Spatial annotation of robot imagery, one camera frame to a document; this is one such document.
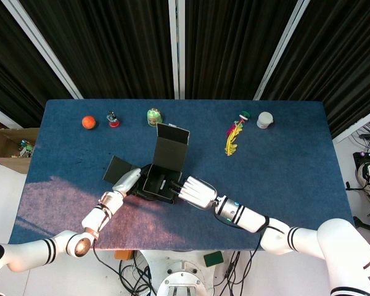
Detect black tripod leg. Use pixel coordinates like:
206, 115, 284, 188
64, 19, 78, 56
353, 216, 370, 237

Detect brown cardboard carton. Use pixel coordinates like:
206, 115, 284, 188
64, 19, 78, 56
0, 115, 40, 175

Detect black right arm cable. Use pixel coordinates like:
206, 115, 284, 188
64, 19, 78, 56
214, 212, 271, 268

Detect black foldable cardboard box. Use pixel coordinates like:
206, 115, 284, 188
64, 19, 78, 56
102, 122, 191, 205

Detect green nesting doll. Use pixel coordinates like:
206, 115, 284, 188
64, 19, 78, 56
146, 107, 163, 127

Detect orange ball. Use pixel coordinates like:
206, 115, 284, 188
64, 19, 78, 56
81, 115, 97, 130

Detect orange block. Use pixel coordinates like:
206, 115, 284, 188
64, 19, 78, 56
113, 250, 133, 261

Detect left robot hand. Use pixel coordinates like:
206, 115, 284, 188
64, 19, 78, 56
112, 168, 155, 200

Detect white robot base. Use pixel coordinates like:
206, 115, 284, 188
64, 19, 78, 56
138, 249, 232, 296

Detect green block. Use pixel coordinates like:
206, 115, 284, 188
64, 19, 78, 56
203, 251, 224, 268

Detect white frame post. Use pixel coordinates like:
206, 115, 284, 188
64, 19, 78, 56
168, 0, 186, 100
0, 101, 23, 130
332, 104, 370, 144
253, 0, 311, 101
1, 0, 84, 100

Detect blue cloth-covered table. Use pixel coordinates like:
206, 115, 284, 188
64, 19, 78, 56
7, 98, 355, 251

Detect small green toy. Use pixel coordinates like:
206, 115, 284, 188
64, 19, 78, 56
18, 139, 35, 158

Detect black cables with adapter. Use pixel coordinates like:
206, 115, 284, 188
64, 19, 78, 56
356, 123, 370, 152

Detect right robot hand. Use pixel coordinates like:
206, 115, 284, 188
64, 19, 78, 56
162, 176, 218, 211

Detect black pleated curtain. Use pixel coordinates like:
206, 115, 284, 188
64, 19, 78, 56
0, 0, 370, 139

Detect black case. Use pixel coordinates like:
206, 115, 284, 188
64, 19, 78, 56
353, 150, 370, 173

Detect yellow feather shuttlecock toy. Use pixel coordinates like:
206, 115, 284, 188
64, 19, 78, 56
224, 110, 251, 157

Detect black floor cable bundle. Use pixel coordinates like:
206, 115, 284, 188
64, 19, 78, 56
118, 251, 157, 296
218, 251, 251, 296

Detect small figure on red base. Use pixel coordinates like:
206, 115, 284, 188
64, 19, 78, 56
105, 110, 120, 128

